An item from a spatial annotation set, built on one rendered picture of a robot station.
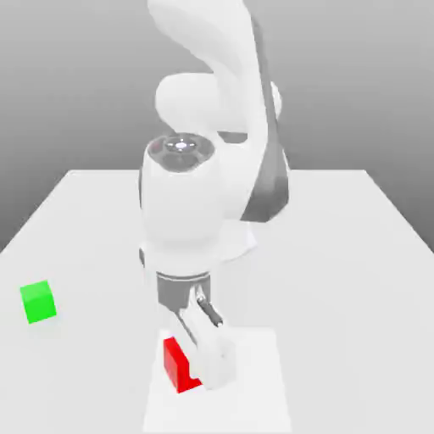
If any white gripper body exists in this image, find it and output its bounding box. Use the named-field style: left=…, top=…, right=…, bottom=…
left=176, top=305, right=237, bottom=391

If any small red cube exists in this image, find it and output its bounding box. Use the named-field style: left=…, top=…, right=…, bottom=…
left=163, top=336, right=203, bottom=395

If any small green cube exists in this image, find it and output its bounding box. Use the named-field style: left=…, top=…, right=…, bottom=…
left=19, top=280, right=58, bottom=326

